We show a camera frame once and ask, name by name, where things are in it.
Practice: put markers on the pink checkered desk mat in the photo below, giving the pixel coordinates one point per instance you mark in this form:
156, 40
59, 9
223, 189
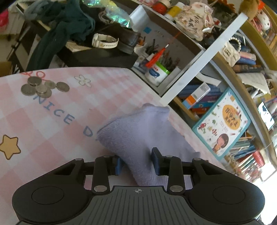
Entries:
53, 131

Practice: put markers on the teal children's sound book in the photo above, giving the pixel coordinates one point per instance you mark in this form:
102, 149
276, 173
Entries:
222, 126

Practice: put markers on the row of upright books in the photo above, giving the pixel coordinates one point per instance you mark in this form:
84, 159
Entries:
244, 158

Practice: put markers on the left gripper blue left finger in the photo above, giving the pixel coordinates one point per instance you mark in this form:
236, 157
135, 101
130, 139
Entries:
103, 168

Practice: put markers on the cream quilted handbag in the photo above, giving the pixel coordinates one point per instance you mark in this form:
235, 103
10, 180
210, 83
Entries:
229, 53

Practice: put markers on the white jar green lid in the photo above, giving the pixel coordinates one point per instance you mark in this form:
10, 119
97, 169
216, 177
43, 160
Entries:
156, 74

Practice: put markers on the silver coin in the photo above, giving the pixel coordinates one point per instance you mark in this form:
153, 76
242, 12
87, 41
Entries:
34, 81
43, 91
50, 84
28, 90
63, 87

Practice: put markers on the white bookshelf frame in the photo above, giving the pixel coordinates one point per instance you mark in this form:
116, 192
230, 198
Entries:
200, 60

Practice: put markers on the dark green cloth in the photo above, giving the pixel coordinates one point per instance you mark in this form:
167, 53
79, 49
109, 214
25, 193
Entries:
67, 22

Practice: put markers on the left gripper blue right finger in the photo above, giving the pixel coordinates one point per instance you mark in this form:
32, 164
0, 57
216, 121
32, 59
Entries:
170, 167

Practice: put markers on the pink and purple sweater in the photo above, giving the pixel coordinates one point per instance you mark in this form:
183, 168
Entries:
133, 136

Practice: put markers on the black leather shoe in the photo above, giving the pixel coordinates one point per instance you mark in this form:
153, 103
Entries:
128, 38

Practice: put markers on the white wrist watch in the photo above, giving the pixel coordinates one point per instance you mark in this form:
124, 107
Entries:
104, 41

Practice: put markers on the floral fabric bag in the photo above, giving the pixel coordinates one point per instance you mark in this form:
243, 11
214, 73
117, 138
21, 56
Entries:
195, 20

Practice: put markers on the brown plush toy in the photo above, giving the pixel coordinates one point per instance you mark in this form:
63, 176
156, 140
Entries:
249, 8

